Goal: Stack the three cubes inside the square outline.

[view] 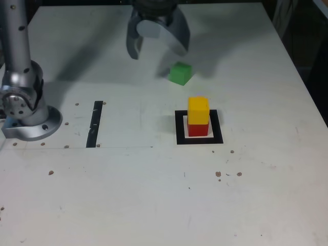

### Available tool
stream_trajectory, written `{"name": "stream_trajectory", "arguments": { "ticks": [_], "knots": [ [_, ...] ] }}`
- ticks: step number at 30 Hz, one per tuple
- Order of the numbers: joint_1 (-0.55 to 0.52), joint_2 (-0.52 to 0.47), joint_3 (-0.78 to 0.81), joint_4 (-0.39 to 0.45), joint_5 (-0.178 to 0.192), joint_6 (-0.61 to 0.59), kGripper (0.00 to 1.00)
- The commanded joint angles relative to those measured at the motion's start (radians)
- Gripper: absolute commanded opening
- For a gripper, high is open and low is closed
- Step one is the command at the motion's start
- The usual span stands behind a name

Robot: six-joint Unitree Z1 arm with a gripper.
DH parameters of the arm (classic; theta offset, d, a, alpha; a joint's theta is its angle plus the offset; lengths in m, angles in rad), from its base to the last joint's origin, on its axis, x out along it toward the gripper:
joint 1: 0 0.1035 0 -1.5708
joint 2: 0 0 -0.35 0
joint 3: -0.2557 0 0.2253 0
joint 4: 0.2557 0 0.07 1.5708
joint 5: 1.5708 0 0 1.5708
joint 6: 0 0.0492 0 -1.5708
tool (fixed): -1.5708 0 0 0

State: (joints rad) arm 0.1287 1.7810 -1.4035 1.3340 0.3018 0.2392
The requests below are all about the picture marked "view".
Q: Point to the yellow cube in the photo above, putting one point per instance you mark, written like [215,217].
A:
[198,110]

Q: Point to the black tape strip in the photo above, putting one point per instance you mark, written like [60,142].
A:
[94,123]

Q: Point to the green cube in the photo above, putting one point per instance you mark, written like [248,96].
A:
[179,74]

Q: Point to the red cube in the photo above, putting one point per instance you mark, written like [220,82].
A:
[198,129]

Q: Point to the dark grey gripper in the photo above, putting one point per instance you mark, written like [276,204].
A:
[153,7]

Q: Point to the black tape square outline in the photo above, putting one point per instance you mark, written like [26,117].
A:
[217,128]

